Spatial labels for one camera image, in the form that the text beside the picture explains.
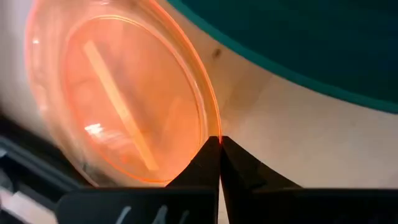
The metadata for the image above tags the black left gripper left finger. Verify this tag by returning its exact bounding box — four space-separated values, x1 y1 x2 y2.
55 136 221 224

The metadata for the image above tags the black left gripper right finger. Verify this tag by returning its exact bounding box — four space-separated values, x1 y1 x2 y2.
220 136 398 224

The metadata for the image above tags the small clear orange plastic plate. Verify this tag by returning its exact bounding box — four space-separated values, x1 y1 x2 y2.
24 0 222 187

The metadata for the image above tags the large dark green plastic plate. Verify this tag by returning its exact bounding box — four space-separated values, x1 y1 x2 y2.
174 0 398 105

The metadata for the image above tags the large teal plastic plate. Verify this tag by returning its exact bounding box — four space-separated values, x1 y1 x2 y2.
167 0 398 114

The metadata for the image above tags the black aluminium table frame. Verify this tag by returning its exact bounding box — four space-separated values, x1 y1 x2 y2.
0 114 94 224

